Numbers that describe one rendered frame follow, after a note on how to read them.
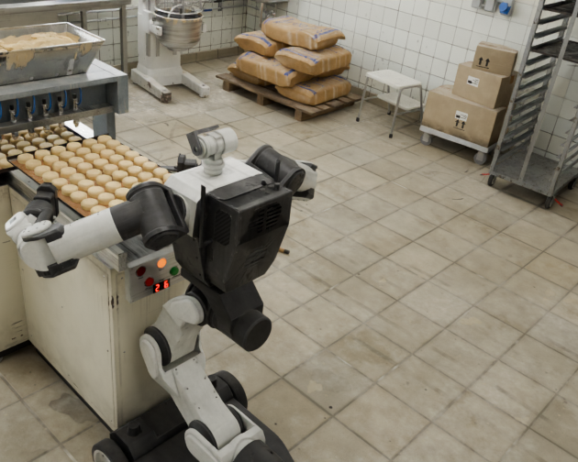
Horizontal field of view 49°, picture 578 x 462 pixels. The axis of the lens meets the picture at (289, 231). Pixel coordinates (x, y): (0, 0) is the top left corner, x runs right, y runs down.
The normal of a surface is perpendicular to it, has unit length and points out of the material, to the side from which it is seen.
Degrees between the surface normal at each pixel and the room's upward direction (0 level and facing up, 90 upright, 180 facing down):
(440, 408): 0
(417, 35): 90
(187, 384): 33
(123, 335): 90
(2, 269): 90
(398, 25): 90
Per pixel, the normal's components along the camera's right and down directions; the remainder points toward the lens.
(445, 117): -0.65, 0.34
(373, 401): 0.11, -0.85
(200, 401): 0.48, -0.49
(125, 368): 0.71, 0.42
